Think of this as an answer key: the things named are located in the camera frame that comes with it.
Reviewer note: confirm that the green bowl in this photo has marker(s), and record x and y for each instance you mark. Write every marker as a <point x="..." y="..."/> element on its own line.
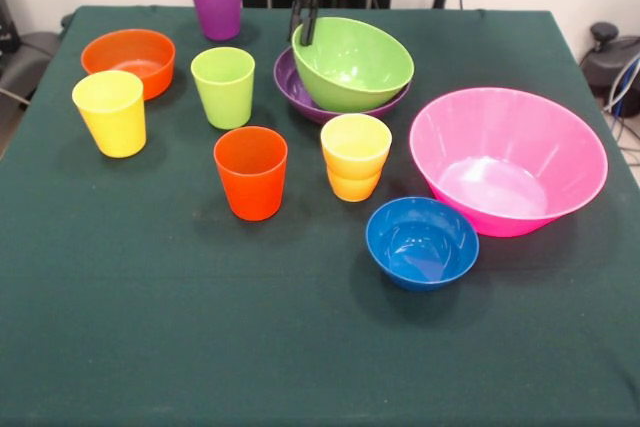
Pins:
<point x="360" y="62"/>

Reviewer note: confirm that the purple bowl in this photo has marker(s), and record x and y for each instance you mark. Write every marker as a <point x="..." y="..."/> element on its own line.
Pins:
<point x="290" y="87"/>

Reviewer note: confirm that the purple cup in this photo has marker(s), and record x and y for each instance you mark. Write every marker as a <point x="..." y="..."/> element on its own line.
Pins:
<point x="217" y="17"/>

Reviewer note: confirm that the green cup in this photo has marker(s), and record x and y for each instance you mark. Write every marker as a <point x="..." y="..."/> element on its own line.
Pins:
<point x="225" y="102"/>

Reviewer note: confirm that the yellow ribbed cup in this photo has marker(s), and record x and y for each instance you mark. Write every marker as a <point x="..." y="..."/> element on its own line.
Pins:
<point x="355" y="182"/>

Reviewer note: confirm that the orange cup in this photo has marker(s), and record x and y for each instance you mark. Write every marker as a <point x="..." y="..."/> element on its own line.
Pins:
<point x="252" y="187"/>

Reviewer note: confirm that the orange bowl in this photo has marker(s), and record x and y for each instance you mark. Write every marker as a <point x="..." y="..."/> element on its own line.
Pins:
<point x="125" y="47"/>

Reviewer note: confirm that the tall yellow cup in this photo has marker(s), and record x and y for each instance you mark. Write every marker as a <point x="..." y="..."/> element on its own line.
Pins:
<point x="115" y="132"/>

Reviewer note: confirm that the pink bowl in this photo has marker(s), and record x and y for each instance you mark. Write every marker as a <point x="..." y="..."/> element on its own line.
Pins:
<point x="505" y="127"/>

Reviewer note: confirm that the blue bowl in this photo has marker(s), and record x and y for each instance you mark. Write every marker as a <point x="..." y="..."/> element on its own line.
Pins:
<point x="450" y="267"/>

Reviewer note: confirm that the dark green tablecloth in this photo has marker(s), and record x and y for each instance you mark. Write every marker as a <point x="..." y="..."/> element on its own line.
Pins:
<point x="150" y="322"/>

